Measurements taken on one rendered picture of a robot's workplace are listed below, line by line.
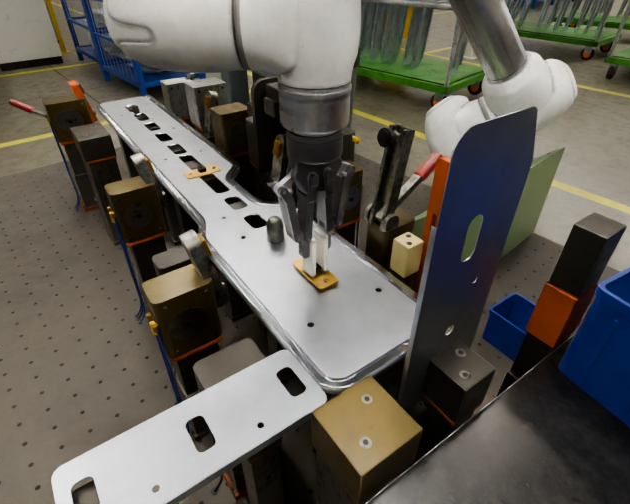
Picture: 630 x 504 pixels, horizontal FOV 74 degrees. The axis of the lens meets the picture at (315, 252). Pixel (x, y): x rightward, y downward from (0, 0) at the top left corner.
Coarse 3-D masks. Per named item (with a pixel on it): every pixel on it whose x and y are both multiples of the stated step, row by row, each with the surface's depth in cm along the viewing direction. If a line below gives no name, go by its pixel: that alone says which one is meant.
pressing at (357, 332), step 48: (144, 96) 148; (144, 144) 114; (192, 144) 114; (192, 192) 92; (240, 192) 92; (240, 240) 77; (288, 240) 77; (336, 240) 77; (240, 288) 67; (288, 288) 67; (336, 288) 67; (384, 288) 67; (288, 336) 59; (336, 336) 58; (384, 336) 58; (336, 384) 53
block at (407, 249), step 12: (396, 240) 66; (408, 240) 66; (420, 240) 66; (396, 252) 67; (408, 252) 65; (420, 252) 67; (396, 264) 68; (408, 264) 66; (396, 276) 70; (408, 276) 68
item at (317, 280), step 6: (300, 258) 72; (294, 264) 70; (300, 264) 70; (318, 264) 69; (300, 270) 69; (318, 270) 68; (306, 276) 68; (318, 276) 68; (324, 276) 68; (330, 276) 68; (312, 282) 67; (318, 282) 67; (324, 282) 67; (330, 282) 67; (336, 282) 67; (318, 288) 66; (324, 288) 66
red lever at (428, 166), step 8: (432, 160) 72; (424, 168) 72; (432, 168) 72; (416, 176) 72; (424, 176) 72; (408, 184) 72; (416, 184) 72; (400, 192) 72; (408, 192) 72; (400, 200) 72; (376, 216) 72
